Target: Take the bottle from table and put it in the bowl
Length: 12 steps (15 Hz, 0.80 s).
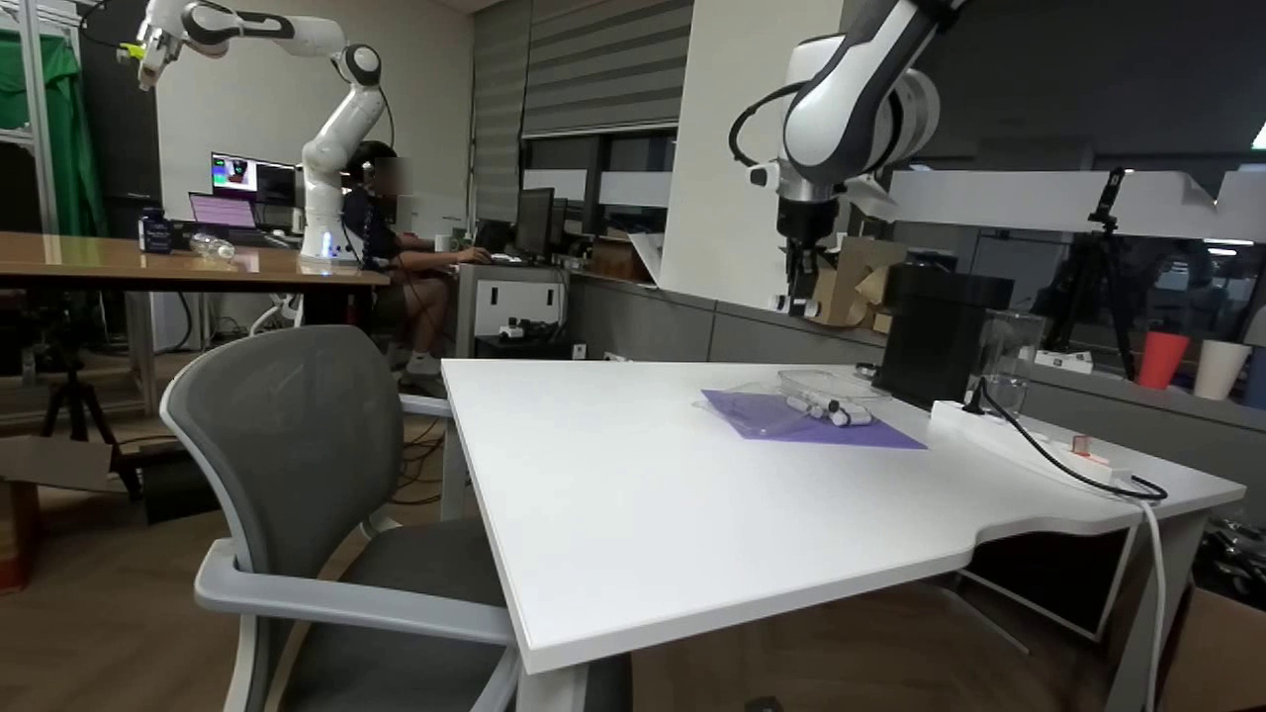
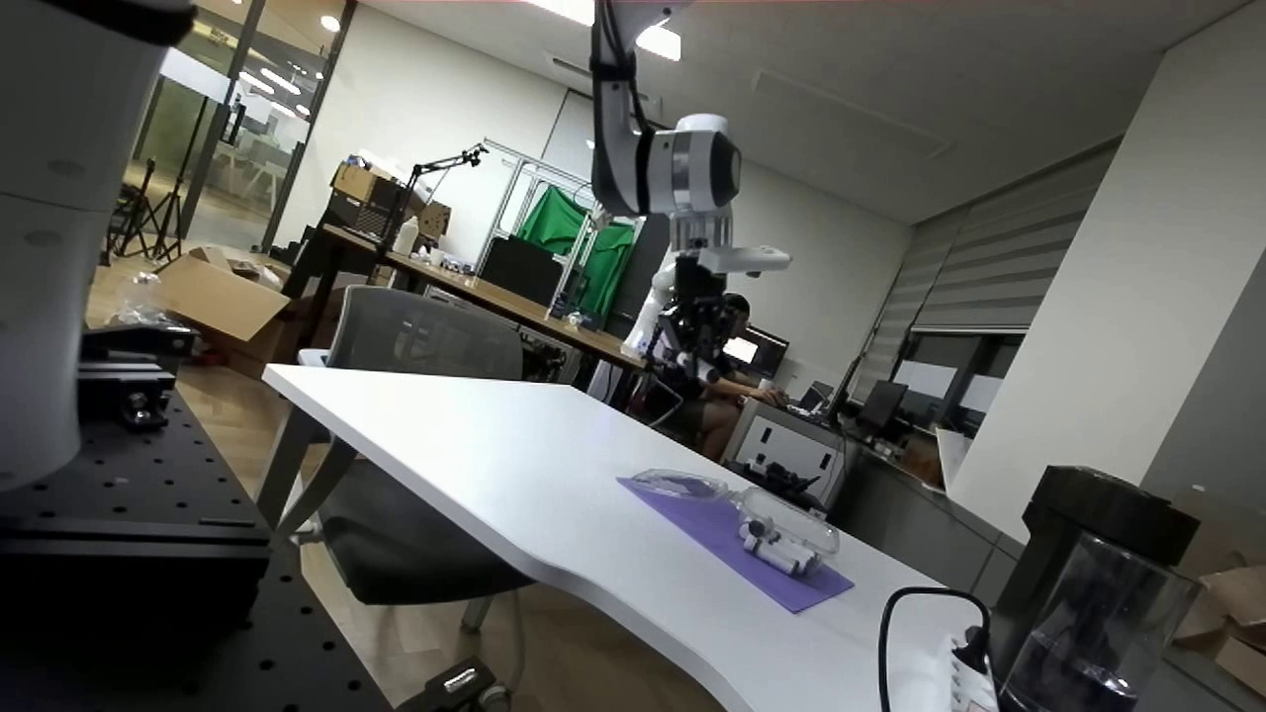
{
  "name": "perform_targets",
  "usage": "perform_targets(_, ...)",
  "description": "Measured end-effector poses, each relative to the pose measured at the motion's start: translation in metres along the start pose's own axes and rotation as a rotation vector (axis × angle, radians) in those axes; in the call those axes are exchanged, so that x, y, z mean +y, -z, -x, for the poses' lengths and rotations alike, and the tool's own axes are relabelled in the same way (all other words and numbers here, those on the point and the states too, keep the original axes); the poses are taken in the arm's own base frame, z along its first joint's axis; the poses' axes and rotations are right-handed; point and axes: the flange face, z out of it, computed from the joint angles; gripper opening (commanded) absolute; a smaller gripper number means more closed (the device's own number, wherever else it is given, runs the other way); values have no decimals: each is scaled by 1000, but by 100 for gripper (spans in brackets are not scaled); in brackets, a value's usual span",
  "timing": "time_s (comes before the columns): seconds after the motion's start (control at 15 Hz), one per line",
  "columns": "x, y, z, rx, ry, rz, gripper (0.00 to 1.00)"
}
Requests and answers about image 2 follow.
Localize small white block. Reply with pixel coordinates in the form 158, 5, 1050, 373
741, 513, 823, 576

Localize brown cardboard box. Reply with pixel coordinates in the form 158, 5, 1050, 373
1168, 563, 1266, 699

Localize cardboard box with black items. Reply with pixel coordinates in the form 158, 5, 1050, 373
320, 160, 454, 255

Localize clear plastic bowl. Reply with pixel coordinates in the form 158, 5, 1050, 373
733, 483, 841, 563

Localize black perforated breadboard plate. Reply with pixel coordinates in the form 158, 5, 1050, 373
0, 389, 401, 712

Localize gray window blinds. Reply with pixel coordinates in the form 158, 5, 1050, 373
861, 140, 1125, 389

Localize dark desk monitor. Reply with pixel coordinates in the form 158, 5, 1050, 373
852, 375, 915, 438

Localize black computer monitor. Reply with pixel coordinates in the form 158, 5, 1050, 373
476, 232, 566, 309

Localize clear plastic wrapper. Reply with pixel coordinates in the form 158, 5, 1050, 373
628, 464, 744, 508

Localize green cloth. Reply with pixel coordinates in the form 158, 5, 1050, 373
509, 182, 639, 330

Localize gray office chair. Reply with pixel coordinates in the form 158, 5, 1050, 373
289, 286, 538, 641

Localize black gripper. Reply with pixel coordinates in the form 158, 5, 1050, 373
662, 255, 756, 396

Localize black clamp with white label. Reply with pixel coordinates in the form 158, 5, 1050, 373
392, 655, 505, 712

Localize gray table leg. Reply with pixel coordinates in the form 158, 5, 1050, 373
252, 402, 365, 539

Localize white equipment case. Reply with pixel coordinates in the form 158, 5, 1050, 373
721, 396, 861, 513

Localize open cardboard box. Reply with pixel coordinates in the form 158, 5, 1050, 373
150, 244, 306, 368

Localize wooden desk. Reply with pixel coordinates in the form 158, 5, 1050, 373
286, 222, 653, 396

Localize black mounting clamp device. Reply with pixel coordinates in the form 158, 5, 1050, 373
74, 317, 207, 437

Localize white power strip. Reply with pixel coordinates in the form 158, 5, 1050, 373
947, 629, 1003, 712

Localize purple mat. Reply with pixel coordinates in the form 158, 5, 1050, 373
617, 472, 857, 616

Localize white metal frame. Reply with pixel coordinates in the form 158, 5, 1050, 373
476, 131, 624, 326

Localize black power cable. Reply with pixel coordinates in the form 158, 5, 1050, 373
876, 587, 996, 712

